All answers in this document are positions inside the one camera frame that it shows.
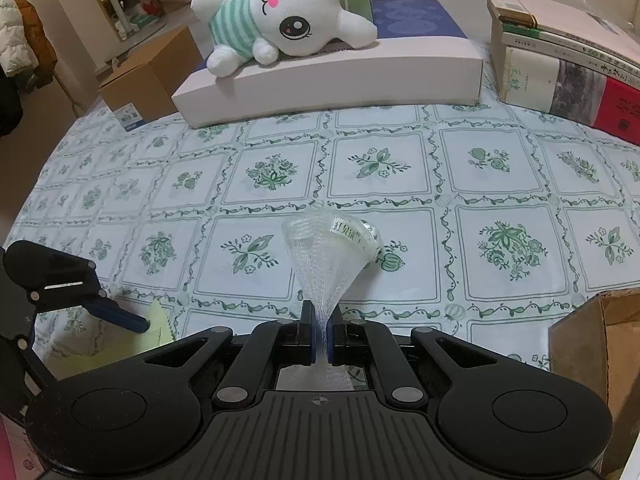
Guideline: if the small green box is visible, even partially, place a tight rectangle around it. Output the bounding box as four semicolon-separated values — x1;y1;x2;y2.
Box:
340;0;373;22

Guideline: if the brown cardboard tray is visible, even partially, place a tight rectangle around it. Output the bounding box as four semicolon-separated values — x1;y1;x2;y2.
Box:
548;288;640;476

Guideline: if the clear bubble wrap bag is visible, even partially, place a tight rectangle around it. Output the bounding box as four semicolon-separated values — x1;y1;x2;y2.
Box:
277;208;383;391

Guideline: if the floral green tablecloth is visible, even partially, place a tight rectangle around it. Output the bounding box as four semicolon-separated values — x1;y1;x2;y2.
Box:
8;84;639;368

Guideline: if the brown jacket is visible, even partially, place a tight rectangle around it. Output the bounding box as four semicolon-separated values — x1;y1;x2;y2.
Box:
13;0;58;91

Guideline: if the pink lidded cup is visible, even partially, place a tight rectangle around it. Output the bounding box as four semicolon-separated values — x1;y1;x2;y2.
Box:
0;416;43;480

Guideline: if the small brown cardboard box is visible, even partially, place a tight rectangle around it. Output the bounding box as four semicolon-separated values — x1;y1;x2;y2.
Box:
100;26;203;131

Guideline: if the white blue flat box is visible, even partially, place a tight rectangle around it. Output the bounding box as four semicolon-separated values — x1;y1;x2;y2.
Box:
172;0;483;128

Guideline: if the white plush bunny toy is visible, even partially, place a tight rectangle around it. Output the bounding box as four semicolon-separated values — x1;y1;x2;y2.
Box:
191;0;378;78

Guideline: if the green cloth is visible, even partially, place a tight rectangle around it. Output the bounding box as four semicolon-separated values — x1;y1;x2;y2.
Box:
50;299;174;379

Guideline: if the white puffer jacket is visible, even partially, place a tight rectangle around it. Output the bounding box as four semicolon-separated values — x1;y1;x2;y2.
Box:
0;0;39;77

